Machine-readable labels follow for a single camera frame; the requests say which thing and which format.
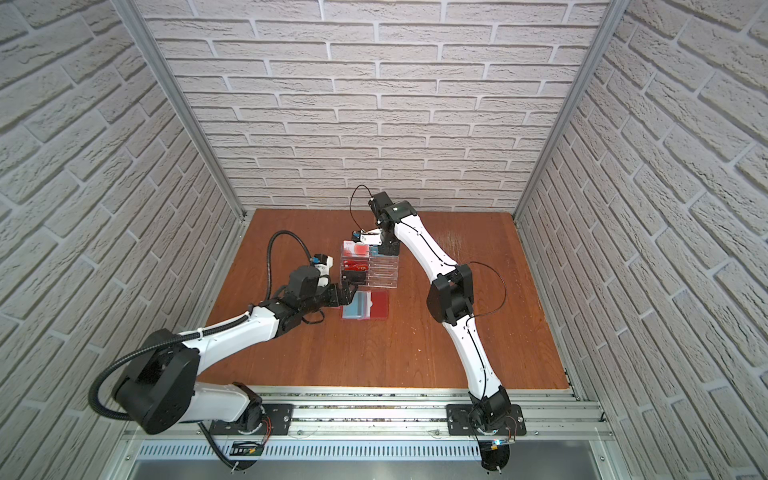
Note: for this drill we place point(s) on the small circuit board left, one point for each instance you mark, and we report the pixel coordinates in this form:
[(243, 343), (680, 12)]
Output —
[(246, 449)]

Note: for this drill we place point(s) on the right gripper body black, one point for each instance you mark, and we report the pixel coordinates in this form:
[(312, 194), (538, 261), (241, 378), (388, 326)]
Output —
[(390, 247)]

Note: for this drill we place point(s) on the red leather card wallet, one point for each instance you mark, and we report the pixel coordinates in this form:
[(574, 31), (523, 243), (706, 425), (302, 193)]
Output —
[(380, 305)]

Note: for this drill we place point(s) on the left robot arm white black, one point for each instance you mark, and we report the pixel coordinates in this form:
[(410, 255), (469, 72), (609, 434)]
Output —
[(159, 385)]

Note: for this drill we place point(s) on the aluminium mounting rail frame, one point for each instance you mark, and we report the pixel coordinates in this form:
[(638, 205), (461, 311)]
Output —
[(383, 433)]

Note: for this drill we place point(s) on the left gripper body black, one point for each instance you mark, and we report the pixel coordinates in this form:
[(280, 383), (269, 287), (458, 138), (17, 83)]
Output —
[(328, 297)]

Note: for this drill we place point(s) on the black VIP card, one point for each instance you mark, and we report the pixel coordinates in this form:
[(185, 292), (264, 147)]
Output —
[(354, 277)]

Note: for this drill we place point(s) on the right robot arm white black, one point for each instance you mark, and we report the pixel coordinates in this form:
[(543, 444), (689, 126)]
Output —
[(450, 302)]

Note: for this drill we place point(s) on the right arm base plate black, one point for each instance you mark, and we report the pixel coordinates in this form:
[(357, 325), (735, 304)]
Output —
[(468, 420)]

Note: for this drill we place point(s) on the white red circle card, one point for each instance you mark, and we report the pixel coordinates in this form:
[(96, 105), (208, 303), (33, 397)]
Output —
[(355, 249)]

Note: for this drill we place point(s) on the clear acrylic card display stand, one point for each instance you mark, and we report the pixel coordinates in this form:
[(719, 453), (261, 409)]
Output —
[(382, 273)]

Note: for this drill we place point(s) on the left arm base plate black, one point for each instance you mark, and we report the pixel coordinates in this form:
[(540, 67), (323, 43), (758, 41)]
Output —
[(257, 420)]

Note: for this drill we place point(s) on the red VIP card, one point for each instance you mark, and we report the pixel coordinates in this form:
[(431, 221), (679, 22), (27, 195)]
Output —
[(355, 264)]

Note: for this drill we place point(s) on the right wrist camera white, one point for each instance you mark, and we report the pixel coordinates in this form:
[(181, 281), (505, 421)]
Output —
[(368, 237)]

